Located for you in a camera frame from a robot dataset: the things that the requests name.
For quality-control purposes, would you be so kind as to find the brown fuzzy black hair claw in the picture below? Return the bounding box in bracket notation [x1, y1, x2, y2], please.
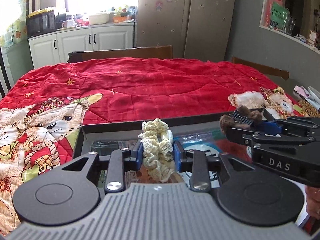
[219, 105, 263, 134]

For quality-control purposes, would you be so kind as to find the cream crochet scrunchie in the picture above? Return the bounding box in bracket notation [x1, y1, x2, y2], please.
[138, 118, 175, 183]

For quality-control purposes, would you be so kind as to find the person's right hand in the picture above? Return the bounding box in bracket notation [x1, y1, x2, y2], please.
[305, 186, 320, 220]

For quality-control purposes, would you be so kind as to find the black shallow cardboard box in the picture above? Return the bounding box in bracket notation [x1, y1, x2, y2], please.
[73, 113, 251, 162]

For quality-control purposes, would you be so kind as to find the wooden bead trivet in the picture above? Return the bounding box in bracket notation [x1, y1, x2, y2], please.
[298, 100, 320, 118]

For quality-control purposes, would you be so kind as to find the pink cloth on side table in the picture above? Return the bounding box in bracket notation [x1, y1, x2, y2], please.
[294, 86, 310, 99]

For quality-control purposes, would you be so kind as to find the white plate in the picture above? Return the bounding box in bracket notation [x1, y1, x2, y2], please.
[308, 86, 320, 104]

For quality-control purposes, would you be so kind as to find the right wooden chair back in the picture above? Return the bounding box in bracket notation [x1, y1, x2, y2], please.
[232, 56, 290, 80]

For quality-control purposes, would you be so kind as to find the red quilted bedspread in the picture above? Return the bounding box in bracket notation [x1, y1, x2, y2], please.
[0, 56, 311, 230]

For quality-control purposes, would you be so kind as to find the green paper notice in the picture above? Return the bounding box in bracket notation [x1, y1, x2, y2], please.
[270, 2, 290, 31]

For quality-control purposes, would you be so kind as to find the white kitchen cabinet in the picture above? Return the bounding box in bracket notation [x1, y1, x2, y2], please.
[28, 22, 135, 69]

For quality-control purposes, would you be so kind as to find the silver double-door refrigerator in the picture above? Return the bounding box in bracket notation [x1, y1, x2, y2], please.
[135, 0, 235, 62]

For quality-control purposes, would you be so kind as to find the white basin on counter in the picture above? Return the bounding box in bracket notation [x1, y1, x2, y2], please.
[88, 12, 110, 25]

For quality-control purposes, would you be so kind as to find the white mug on counter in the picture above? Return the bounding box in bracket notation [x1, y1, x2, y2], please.
[61, 19, 75, 28]

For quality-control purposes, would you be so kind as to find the black microwave oven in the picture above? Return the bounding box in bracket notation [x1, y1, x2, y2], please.
[26, 10, 56, 38]

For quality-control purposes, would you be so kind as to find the white wall shelf unit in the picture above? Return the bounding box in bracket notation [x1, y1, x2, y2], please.
[259, 0, 319, 54]

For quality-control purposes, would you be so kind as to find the black sliding door frame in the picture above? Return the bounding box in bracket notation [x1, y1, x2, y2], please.
[1, 47, 15, 95]

